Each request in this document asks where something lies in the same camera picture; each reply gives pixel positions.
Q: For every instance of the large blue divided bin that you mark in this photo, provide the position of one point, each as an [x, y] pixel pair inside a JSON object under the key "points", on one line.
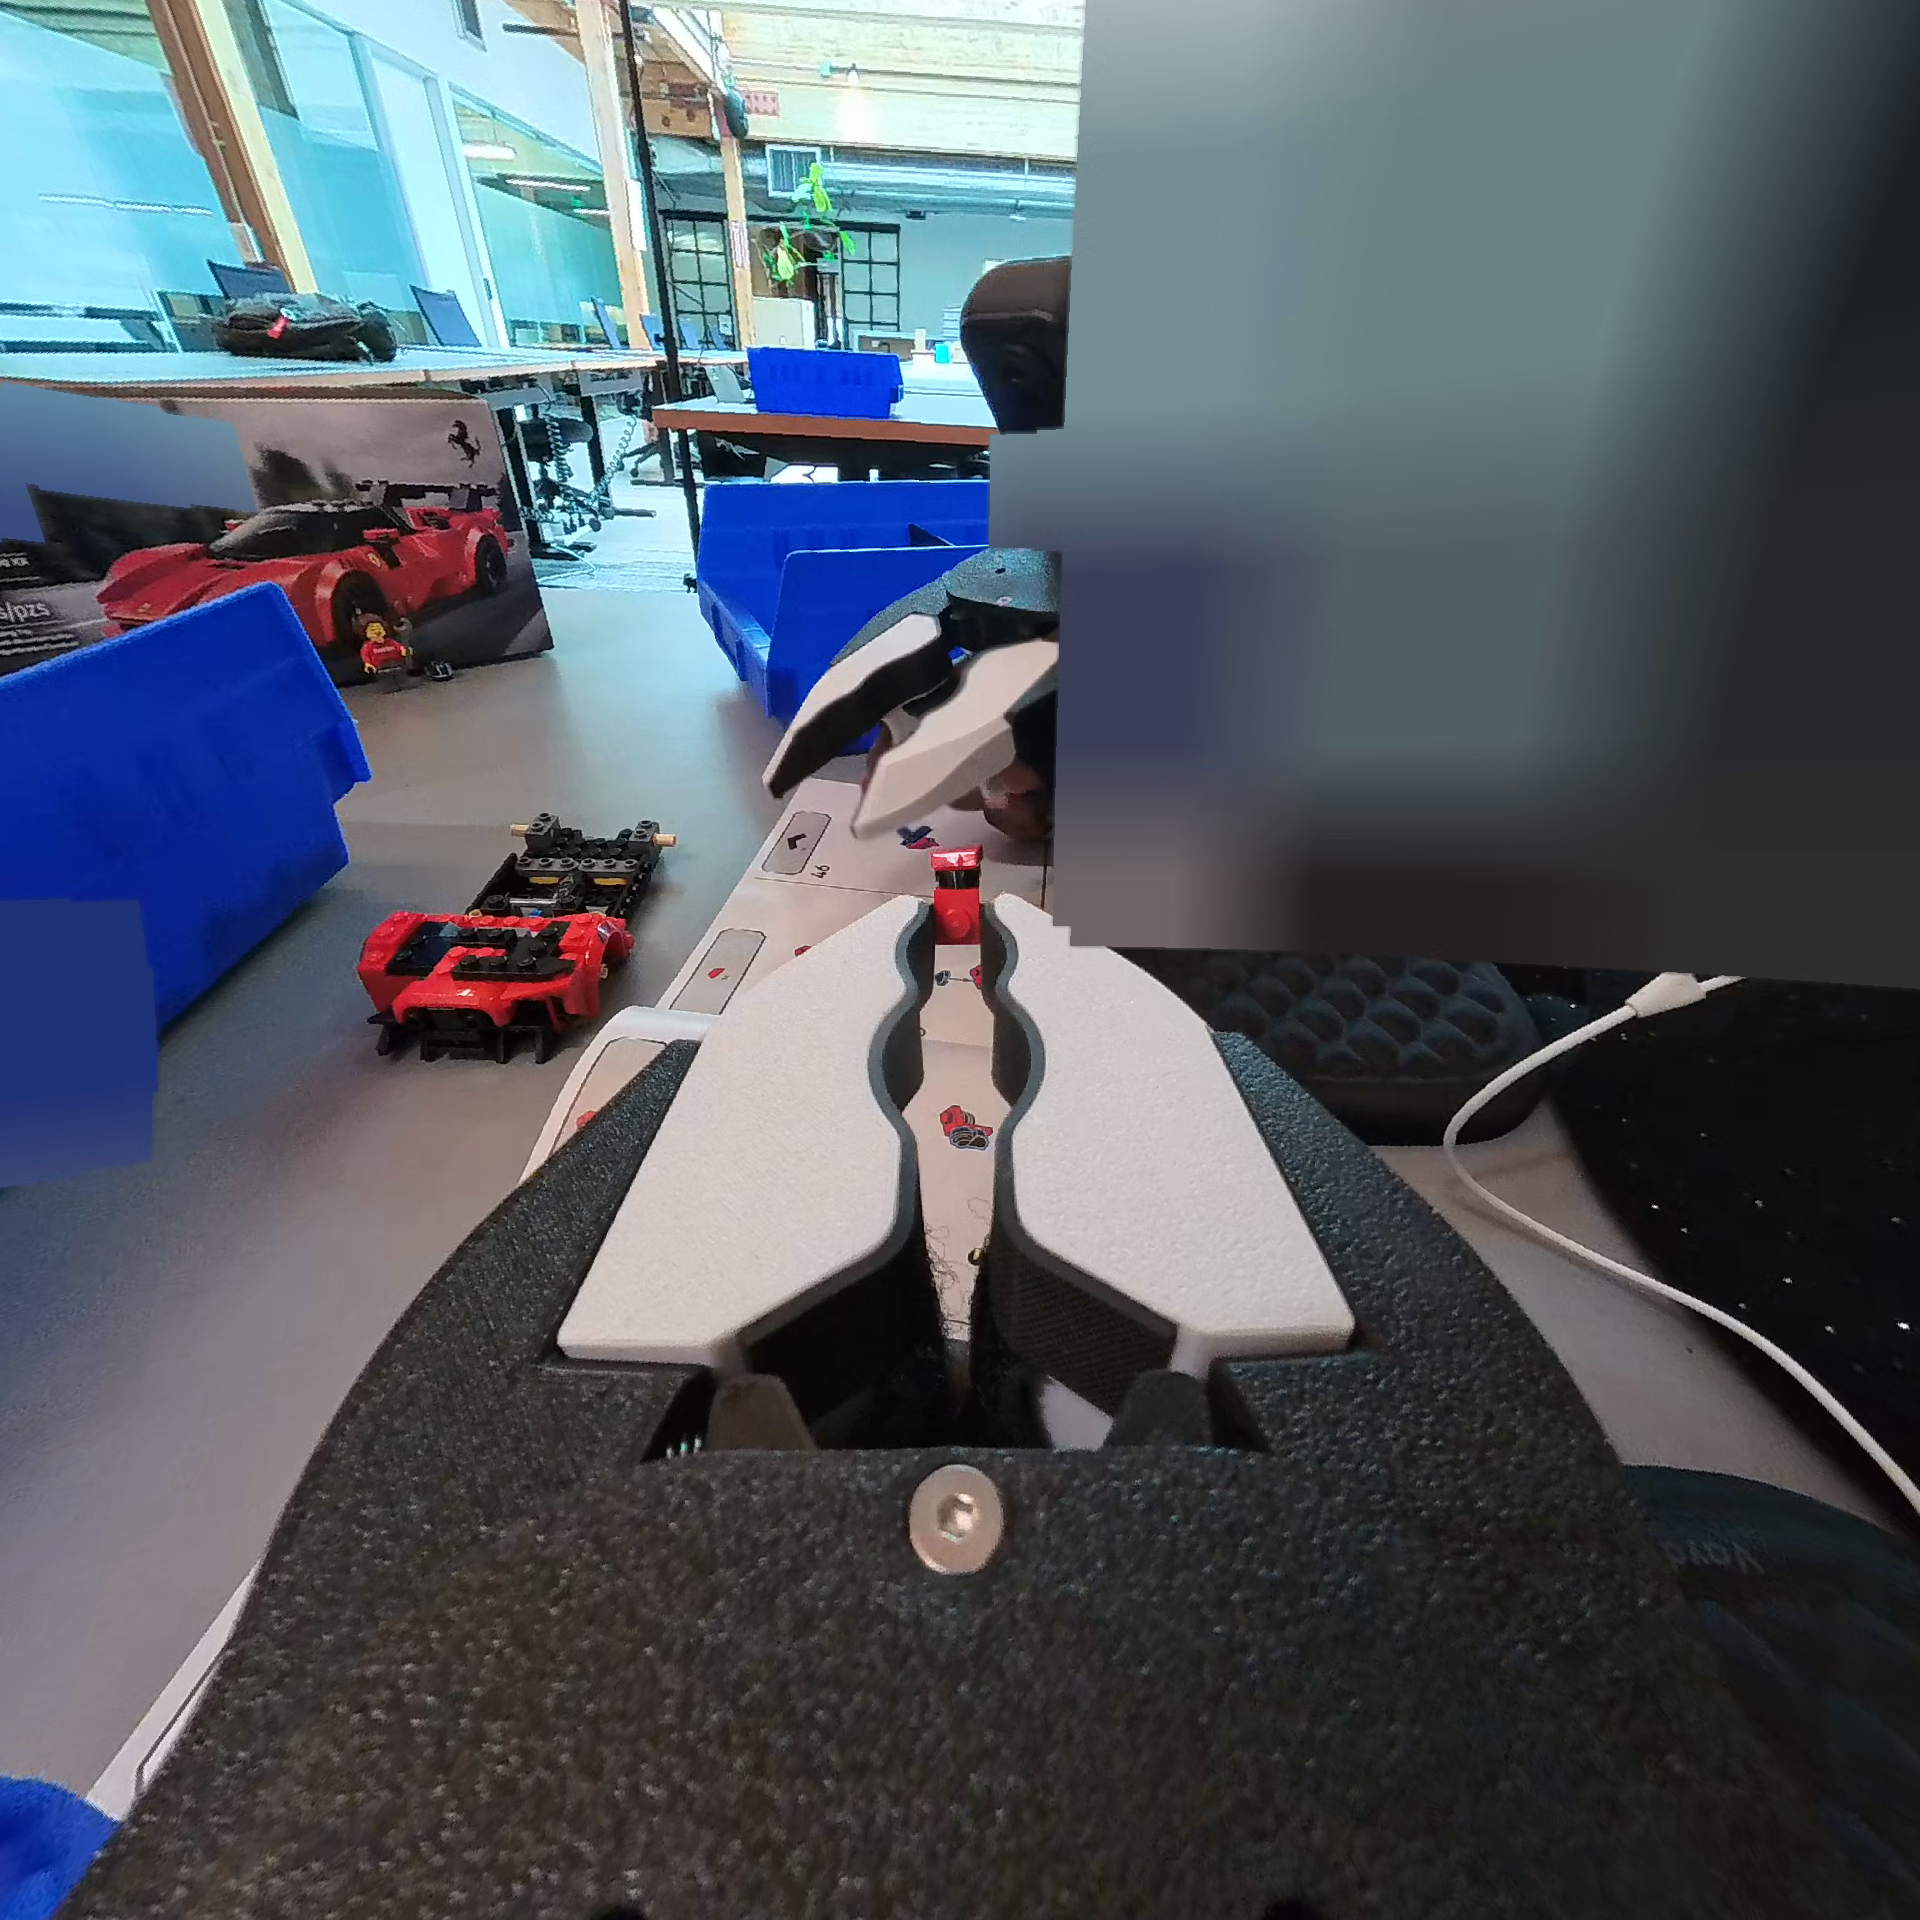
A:
{"points": [[181, 780]]}

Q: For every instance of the small red lego brick assembly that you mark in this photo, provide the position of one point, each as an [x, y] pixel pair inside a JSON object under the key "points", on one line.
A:
{"points": [[956, 908]]}

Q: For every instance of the long white desk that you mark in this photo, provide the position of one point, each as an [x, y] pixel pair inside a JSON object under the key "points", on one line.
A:
{"points": [[452, 364]]}

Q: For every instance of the lego instruction booklet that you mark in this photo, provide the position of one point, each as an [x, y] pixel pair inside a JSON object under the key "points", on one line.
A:
{"points": [[811, 902]]}

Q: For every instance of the black backpack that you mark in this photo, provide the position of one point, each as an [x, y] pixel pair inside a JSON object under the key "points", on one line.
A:
{"points": [[301, 330]]}

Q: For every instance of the black dimpled foam pad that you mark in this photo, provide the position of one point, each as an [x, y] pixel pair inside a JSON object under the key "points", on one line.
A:
{"points": [[1349, 1037]]}

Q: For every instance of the red and black lego car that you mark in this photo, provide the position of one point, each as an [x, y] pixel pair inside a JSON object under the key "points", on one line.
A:
{"points": [[480, 962]]}

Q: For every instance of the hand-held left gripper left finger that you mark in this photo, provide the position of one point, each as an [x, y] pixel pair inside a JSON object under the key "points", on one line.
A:
{"points": [[751, 1172]]}

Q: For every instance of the dark blue printed cloth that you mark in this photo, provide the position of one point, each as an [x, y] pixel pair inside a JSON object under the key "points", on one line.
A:
{"points": [[1800, 1680]]}

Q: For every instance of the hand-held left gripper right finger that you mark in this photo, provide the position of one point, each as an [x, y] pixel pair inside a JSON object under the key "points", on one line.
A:
{"points": [[1171, 1172]]}

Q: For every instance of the lego set box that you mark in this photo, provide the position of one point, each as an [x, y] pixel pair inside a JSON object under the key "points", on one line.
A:
{"points": [[376, 540]]}

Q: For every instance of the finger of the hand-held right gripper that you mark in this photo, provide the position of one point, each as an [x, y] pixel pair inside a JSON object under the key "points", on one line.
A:
{"points": [[862, 675], [962, 728]]}

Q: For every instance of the wooden edged desk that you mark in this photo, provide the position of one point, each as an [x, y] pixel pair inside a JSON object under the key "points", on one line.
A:
{"points": [[932, 406]]}

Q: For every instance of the person's right hand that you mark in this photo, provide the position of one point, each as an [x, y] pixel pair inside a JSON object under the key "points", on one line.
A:
{"points": [[1032, 804]]}

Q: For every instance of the blue plastic bin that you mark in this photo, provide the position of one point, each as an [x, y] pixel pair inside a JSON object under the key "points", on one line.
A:
{"points": [[751, 570], [826, 383]]}

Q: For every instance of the black perforated cloth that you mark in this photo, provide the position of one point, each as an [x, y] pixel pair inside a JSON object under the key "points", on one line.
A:
{"points": [[1771, 1142]]}

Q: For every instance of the hanging green plant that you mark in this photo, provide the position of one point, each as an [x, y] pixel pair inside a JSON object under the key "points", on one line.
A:
{"points": [[811, 226]]}

